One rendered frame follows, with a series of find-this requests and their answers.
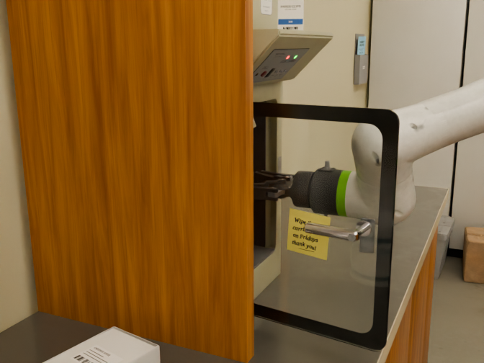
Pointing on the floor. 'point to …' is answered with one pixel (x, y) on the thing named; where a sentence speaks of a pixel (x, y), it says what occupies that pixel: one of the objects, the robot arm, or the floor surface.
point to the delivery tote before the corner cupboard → (445, 226)
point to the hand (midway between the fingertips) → (226, 181)
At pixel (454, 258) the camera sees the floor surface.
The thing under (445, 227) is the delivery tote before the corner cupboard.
